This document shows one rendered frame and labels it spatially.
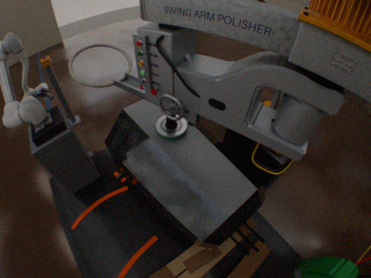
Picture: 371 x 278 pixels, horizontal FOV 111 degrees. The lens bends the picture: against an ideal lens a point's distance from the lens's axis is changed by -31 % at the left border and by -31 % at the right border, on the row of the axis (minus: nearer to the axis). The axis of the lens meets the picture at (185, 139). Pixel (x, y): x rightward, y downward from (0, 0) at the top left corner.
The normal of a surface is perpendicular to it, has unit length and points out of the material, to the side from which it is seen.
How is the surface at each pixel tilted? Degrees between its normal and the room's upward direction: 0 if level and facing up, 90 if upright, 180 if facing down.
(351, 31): 90
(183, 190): 45
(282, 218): 0
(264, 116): 0
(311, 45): 90
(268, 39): 90
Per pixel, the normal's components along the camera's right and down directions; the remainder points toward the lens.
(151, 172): -0.50, -0.11
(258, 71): -0.54, 0.64
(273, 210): 0.03, -0.64
